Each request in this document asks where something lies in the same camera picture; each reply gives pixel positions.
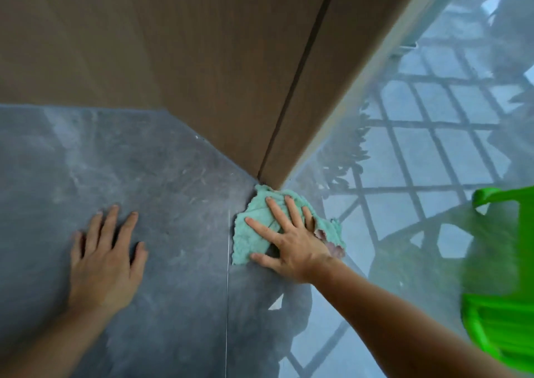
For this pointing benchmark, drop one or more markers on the person's left hand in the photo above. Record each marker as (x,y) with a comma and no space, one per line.
(102,275)

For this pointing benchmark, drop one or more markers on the person's right hand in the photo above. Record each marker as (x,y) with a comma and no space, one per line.
(298,252)

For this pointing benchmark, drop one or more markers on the person's left little finger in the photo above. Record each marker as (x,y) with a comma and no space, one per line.
(76,248)

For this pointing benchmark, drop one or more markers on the person's left thumb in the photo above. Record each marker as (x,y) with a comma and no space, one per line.
(140,261)

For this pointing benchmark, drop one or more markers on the person's right thumb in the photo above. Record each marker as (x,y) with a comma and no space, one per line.
(267,261)

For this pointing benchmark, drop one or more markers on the person's right little finger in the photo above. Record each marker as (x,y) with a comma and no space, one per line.
(308,219)

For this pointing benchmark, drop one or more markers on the person's left middle finger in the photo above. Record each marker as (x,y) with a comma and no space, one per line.
(110,227)

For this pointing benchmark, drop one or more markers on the person's right middle finger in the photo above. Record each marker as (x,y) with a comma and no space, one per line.
(279,217)

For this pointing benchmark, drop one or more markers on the green cleaning cloth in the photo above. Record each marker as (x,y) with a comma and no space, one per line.
(250,240)

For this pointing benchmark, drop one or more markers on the person's right forearm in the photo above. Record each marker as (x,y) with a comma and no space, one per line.
(396,327)

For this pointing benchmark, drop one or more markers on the person's left forearm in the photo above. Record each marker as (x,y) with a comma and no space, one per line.
(46,340)

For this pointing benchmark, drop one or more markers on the brown wooden cabinet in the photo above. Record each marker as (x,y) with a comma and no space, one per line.
(217,56)

